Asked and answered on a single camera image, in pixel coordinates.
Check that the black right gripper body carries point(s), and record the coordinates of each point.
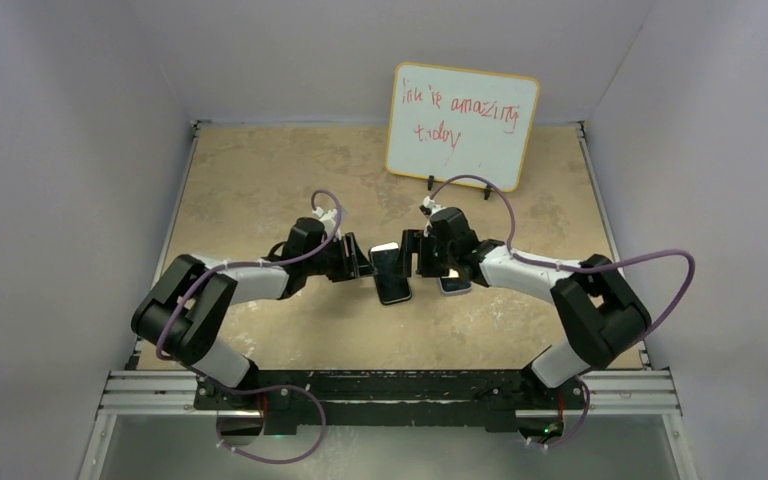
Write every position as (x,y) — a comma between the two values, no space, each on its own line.
(452,255)

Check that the yellow framed whiteboard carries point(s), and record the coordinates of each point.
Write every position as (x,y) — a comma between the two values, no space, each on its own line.
(458,124)

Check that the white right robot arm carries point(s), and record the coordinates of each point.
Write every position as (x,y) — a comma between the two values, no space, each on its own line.
(600,314)

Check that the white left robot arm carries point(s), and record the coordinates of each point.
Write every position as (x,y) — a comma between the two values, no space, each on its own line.
(185,309)

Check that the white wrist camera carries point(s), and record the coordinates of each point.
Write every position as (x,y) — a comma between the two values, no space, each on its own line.
(331,219)
(429,207)

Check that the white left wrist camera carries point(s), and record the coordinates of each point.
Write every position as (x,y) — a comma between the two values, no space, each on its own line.
(331,219)

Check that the silver phone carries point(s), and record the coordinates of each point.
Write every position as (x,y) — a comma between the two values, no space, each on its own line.
(385,258)

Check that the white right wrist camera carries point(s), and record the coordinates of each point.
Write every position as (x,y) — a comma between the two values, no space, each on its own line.
(429,207)

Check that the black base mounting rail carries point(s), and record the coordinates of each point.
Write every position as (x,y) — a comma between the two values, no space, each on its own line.
(498,401)

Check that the lavender phone case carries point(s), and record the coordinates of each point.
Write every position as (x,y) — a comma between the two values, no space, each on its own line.
(451,286)

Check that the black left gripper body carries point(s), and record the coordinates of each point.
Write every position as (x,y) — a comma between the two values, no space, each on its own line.
(324,261)

